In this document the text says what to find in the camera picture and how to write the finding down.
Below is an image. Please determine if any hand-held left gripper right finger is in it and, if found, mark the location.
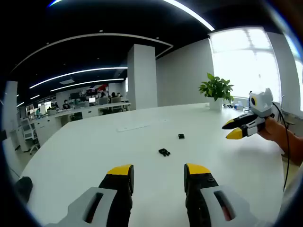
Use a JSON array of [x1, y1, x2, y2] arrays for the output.
[[184, 162, 277, 227]]

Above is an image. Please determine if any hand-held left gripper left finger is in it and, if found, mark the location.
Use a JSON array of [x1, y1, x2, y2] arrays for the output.
[[45, 164, 134, 227]]

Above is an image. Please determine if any person's right hand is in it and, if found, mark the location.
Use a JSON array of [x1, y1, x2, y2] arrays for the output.
[[258, 117, 288, 144]]

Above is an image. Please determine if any white plant pot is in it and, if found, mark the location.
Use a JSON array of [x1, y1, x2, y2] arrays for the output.
[[209, 97, 224, 112]]

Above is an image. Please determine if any bright window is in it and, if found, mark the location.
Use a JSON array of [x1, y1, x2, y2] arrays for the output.
[[208, 26, 282, 105]]

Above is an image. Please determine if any green leafy plant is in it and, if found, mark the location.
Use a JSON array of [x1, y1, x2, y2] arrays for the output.
[[198, 72, 235, 104]]

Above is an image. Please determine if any white flat strip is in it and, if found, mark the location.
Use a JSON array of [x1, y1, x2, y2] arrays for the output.
[[116, 122, 152, 132]]

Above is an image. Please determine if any dark rounded object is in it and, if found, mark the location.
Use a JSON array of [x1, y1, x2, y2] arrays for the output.
[[14, 176, 33, 202]]

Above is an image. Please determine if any long white office desk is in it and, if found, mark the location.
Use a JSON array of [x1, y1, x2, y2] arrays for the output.
[[30, 102, 132, 133]]

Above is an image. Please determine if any white office chair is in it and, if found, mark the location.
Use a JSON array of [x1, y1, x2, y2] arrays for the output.
[[20, 117, 41, 156]]

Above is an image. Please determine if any long ceiling light strip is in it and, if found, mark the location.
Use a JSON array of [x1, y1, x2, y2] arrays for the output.
[[50, 78, 125, 92], [163, 0, 215, 31], [29, 67, 128, 89]]

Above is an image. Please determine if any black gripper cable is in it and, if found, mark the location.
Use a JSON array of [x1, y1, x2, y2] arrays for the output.
[[272, 102, 291, 192]]

